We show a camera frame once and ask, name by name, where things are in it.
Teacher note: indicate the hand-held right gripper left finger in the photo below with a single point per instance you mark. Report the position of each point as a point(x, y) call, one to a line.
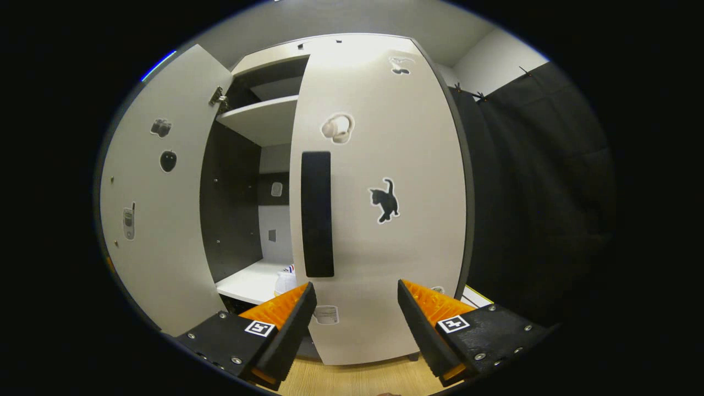
point(291, 335)

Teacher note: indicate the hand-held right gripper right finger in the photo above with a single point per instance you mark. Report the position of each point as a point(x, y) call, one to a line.
point(423, 335)

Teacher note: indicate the white canvas shoe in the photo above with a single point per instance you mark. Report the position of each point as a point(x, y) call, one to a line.
point(285, 281)

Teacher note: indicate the white cabinet door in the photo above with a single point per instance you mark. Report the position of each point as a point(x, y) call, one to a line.
point(159, 247)
point(396, 258)

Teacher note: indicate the white and grey shoe cabinet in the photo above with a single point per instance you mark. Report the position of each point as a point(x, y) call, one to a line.
point(236, 209)

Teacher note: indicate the white cabinet shelf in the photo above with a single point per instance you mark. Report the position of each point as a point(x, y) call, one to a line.
point(264, 118)

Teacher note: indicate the metal door hinge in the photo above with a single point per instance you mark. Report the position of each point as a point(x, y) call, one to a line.
point(219, 99)

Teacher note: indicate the white cabinet drawer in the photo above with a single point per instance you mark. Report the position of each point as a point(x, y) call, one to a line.
point(269, 58)

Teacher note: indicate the white yellow-edged sheet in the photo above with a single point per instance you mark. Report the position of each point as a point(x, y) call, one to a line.
point(476, 297)

